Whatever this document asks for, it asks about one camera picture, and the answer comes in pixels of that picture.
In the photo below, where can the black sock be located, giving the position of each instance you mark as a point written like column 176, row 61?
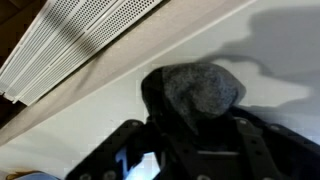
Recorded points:
column 199, row 96

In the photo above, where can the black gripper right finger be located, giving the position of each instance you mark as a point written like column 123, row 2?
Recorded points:
column 295, row 156

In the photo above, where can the white wall heater unit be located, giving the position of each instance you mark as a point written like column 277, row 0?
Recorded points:
column 63, row 36

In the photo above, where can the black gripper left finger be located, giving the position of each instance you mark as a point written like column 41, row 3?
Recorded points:
column 118, row 154

